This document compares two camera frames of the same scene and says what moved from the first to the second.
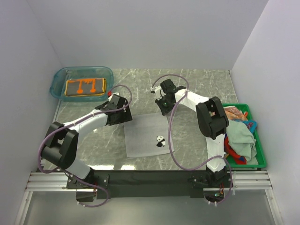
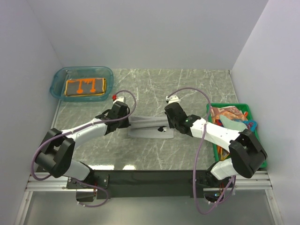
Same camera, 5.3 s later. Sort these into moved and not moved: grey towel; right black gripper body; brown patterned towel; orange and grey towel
Moved: grey towel; right black gripper body
Not moved: brown patterned towel; orange and grey towel
